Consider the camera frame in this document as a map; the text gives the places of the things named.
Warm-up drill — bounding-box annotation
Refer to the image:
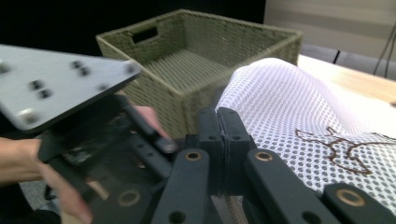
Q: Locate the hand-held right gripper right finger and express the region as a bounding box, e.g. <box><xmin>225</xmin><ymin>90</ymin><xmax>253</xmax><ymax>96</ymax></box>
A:
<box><xmin>217</xmin><ymin>106</ymin><xmax>258</xmax><ymax>196</ymax></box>

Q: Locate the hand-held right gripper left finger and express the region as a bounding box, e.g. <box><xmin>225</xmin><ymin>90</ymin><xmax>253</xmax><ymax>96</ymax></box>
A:
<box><xmin>185</xmin><ymin>107</ymin><xmax>225</xmax><ymax>196</ymax></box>

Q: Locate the white mesh laundry bag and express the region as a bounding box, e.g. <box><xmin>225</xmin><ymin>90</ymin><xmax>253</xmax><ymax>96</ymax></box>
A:
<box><xmin>214</xmin><ymin>57</ymin><xmax>396</xmax><ymax>224</ymax></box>

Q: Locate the green woven basket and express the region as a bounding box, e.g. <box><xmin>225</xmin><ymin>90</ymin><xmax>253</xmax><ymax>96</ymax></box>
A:
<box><xmin>95</xmin><ymin>8</ymin><xmax>304</xmax><ymax>139</ymax></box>

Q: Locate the black curtain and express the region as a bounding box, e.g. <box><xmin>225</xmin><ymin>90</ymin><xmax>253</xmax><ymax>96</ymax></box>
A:
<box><xmin>0</xmin><ymin>0</ymin><xmax>267</xmax><ymax>58</ymax></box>

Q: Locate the black wall cable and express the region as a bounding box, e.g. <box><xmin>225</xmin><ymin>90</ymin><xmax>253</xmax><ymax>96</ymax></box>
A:
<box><xmin>373</xmin><ymin>24</ymin><xmax>396</xmax><ymax>77</ymax></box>

